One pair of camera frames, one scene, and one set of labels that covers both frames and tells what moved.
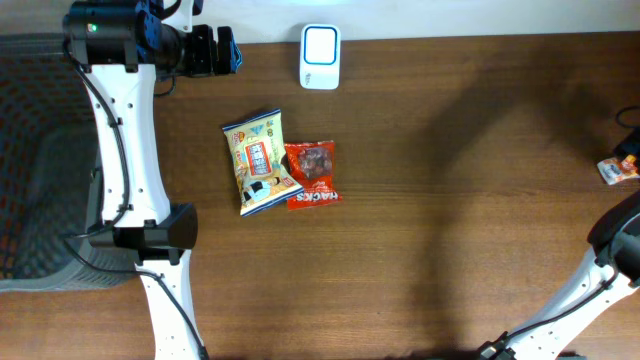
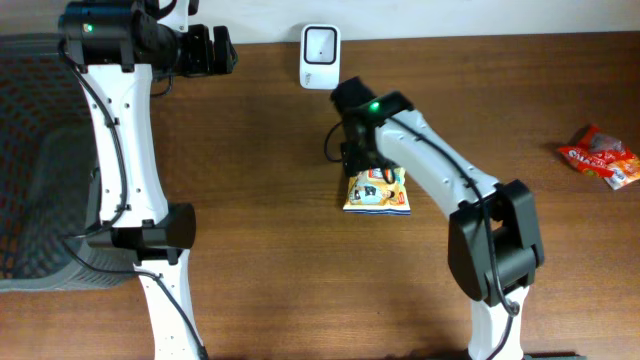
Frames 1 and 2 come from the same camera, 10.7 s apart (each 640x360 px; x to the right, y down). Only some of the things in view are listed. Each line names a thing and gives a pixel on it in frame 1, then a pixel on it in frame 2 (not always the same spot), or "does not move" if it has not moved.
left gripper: x=209 y=63 does not move
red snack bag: x=314 y=165 → x=594 y=152
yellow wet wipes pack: x=263 y=175 → x=369 y=192
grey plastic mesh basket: x=47 y=146 does not move
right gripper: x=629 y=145 → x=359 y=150
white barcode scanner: x=320 y=57 does not move
